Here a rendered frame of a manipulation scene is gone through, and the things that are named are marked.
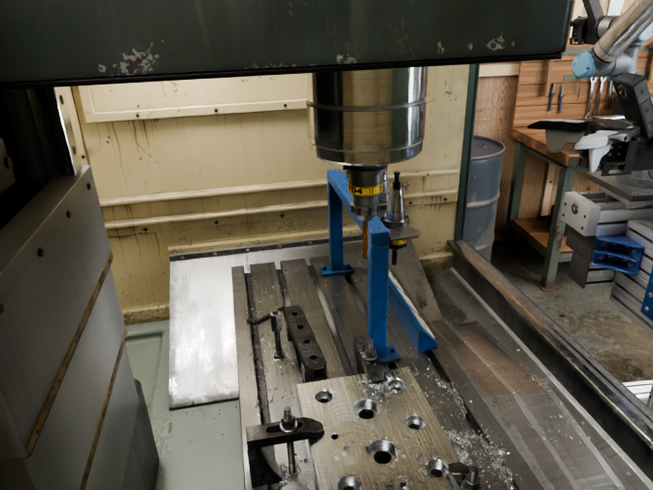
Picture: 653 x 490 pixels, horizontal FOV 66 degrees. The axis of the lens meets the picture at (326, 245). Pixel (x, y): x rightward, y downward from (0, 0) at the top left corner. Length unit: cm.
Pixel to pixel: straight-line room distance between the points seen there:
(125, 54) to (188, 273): 133
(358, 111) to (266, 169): 115
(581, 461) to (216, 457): 86
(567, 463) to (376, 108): 95
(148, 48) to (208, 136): 118
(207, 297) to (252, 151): 51
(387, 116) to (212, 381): 113
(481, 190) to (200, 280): 180
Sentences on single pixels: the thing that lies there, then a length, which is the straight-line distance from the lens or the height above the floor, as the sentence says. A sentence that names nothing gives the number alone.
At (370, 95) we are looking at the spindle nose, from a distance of 62.
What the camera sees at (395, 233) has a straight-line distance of 105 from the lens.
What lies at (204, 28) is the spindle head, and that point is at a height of 163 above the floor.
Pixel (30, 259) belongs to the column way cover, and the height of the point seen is 140.
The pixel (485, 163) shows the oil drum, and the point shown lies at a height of 83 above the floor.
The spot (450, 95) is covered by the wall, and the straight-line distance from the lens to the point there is 186.
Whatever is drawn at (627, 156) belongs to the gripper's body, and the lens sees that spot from 97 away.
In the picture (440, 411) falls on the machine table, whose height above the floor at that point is 90.
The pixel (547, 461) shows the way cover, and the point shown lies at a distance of 128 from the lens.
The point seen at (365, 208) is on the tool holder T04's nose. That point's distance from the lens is 72.
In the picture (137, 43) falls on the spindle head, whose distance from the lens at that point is 55.
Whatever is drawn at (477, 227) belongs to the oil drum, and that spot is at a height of 44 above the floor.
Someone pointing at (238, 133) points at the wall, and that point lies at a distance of 171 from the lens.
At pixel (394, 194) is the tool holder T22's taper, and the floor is 128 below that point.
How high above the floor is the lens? 165
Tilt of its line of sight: 25 degrees down
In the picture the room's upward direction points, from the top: 2 degrees counter-clockwise
